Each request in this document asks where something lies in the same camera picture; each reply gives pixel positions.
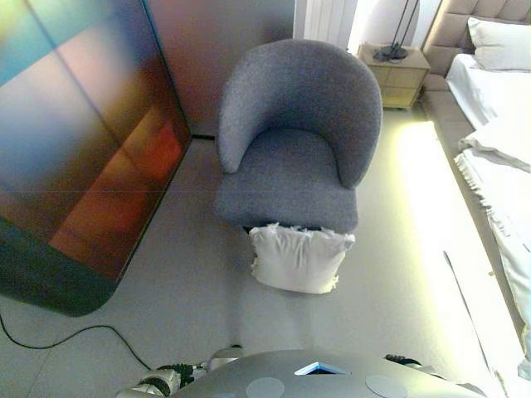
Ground iridescent glossy panel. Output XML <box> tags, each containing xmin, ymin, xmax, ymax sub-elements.
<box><xmin>0</xmin><ymin>0</ymin><xmax>194</xmax><ymax>318</ymax></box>

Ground beige wooden nightstand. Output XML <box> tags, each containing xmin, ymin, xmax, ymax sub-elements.
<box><xmin>357</xmin><ymin>41</ymin><xmax>431</xmax><ymax>111</ymax></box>

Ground beige tufted headboard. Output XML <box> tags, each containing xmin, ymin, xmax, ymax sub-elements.
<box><xmin>421</xmin><ymin>0</ymin><xmax>531</xmax><ymax>78</ymax></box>

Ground white folded duvet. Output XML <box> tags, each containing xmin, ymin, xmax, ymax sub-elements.
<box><xmin>457</xmin><ymin>123</ymin><xmax>531</xmax><ymax>174</ymax></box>

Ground grey robot torso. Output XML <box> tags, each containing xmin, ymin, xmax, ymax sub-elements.
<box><xmin>169</xmin><ymin>349</ymin><xmax>489</xmax><ymax>398</ymax></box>

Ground white bed pillow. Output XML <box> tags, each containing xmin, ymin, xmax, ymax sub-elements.
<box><xmin>467</xmin><ymin>16</ymin><xmax>531</xmax><ymax>72</ymax></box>

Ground white curtain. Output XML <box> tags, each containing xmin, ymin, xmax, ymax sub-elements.
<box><xmin>292</xmin><ymin>0</ymin><xmax>353</xmax><ymax>51</ymax></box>

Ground black floor cable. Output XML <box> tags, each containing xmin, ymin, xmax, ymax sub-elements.
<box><xmin>0</xmin><ymin>310</ymin><xmax>157</xmax><ymax>371</ymax></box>

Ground white fringed blanket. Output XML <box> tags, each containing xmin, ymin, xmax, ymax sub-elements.
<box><xmin>453</xmin><ymin>148</ymin><xmax>531</xmax><ymax>345</ymax></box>

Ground grey upholstered armchair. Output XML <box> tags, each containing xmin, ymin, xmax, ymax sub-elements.
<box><xmin>214</xmin><ymin>39</ymin><xmax>383</xmax><ymax>231</ymax></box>

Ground white tasselled cushion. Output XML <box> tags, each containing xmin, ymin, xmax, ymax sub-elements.
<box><xmin>247</xmin><ymin>221</ymin><xmax>357</xmax><ymax>295</ymax></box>

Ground white bed sheet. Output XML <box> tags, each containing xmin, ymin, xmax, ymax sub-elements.
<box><xmin>445</xmin><ymin>52</ymin><xmax>531</xmax><ymax>129</ymax></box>

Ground silver left robot leg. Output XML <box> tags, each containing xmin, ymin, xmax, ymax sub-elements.
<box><xmin>209</xmin><ymin>342</ymin><xmax>250</xmax><ymax>372</ymax></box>

